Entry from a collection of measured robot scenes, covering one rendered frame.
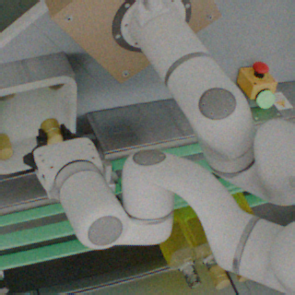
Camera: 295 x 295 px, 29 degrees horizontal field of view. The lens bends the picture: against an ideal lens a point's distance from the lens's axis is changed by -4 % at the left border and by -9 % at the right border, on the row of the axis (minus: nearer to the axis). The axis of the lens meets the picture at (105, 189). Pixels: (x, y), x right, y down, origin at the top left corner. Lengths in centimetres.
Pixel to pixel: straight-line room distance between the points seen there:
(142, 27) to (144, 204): 32
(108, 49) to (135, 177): 33
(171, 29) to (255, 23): 39
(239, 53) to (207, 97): 51
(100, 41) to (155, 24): 12
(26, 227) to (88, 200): 41
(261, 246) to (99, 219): 23
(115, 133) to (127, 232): 42
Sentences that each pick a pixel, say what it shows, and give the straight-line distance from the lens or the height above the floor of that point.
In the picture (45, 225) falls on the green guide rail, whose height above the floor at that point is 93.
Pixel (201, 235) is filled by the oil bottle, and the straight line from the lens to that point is 124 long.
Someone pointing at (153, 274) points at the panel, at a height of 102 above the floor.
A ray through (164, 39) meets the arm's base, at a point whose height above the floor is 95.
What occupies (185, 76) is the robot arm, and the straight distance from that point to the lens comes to 88.
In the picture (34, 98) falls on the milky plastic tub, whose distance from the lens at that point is 117.
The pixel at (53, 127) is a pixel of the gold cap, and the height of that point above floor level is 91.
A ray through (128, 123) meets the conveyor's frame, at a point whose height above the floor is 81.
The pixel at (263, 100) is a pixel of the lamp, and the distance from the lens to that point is 133.
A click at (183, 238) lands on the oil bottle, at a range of 122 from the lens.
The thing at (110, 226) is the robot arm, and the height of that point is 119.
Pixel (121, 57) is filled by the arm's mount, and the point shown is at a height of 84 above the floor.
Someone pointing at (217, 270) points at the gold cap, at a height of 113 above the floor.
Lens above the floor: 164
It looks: 37 degrees down
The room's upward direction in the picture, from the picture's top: 156 degrees clockwise
